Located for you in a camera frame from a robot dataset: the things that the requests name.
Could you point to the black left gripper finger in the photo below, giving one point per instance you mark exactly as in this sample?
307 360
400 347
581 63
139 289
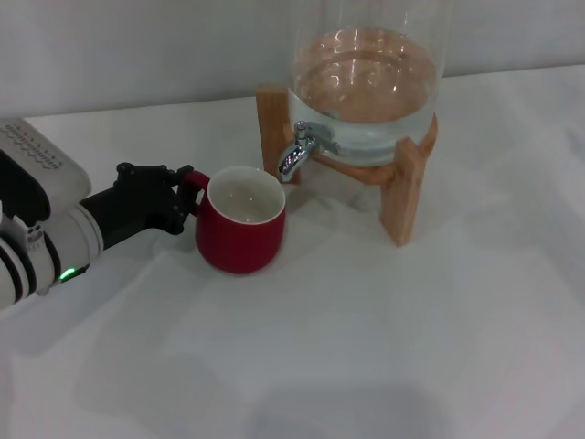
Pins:
183 172
187 203

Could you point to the chrome faucet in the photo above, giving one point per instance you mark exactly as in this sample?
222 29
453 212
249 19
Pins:
297 153

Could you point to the glass water dispenser jar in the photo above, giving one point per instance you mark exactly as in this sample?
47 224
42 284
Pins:
365 132

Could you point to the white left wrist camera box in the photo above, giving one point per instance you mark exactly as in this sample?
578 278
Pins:
50 160

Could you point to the wooden dispenser stand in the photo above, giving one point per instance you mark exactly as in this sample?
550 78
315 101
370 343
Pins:
407 201

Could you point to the red ceramic cup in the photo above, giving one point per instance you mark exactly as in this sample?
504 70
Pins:
242 242

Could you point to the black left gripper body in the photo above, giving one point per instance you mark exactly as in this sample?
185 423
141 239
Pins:
137 201

